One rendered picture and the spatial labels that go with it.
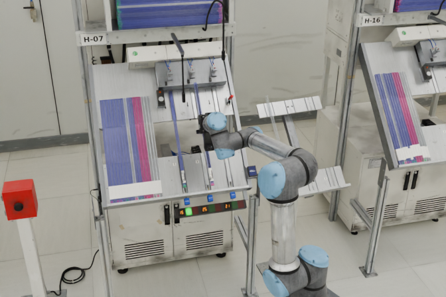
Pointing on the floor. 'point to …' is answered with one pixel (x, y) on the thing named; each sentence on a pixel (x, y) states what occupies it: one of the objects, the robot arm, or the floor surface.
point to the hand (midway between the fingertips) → (203, 132)
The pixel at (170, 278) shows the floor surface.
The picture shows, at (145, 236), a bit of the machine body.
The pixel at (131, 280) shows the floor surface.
